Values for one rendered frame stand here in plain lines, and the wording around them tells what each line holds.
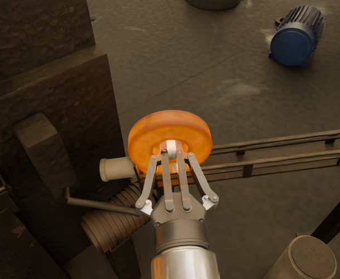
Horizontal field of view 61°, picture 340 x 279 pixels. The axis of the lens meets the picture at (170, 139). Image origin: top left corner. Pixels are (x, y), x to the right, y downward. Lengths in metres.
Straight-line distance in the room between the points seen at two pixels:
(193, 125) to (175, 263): 0.22
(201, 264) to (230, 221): 1.07
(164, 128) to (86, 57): 0.38
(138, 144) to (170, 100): 1.47
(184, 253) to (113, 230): 0.49
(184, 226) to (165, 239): 0.03
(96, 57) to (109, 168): 0.28
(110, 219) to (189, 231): 0.48
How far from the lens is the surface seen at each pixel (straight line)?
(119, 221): 0.86
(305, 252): 0.89
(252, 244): 1.43
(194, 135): 0.50
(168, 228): 0.41
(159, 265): 0.39
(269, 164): 0.78
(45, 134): 0.72
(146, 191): 0.45
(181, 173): 0.47
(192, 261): 0.38
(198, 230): 0.41
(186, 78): 2.16
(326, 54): 2.72
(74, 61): 0.79
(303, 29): 2.25
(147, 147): 0.51
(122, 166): 0.74
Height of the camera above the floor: 1.28
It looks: 48 degrees down
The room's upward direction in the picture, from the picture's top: straight up
